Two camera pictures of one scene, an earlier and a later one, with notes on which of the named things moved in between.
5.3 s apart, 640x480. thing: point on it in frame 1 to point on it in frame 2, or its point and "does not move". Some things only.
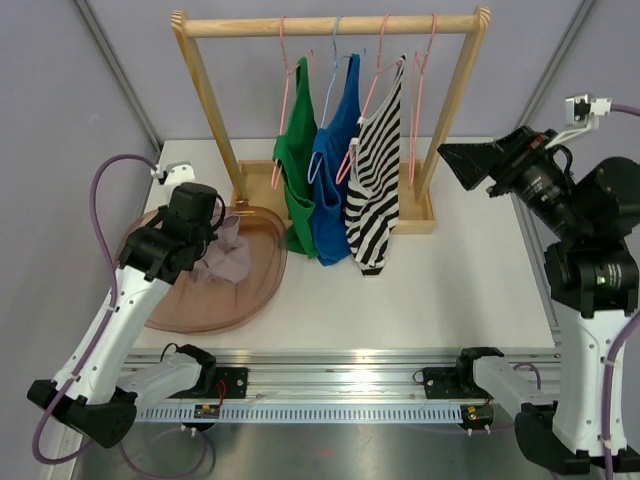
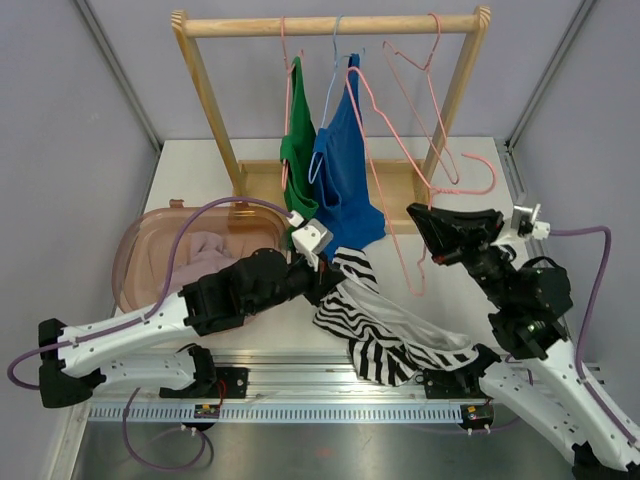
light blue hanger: [316, 160] does not move
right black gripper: [511, 157] to [454, 237]
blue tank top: [329, 174] does not move
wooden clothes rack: [255, 185] does not move
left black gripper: [210, 234] to [320, 280]
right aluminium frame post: [556, 61] does not move
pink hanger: [381, 69] to [406, 190]
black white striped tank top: [373, 190] to [385, 341]
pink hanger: [416, 97] to [385, 43]
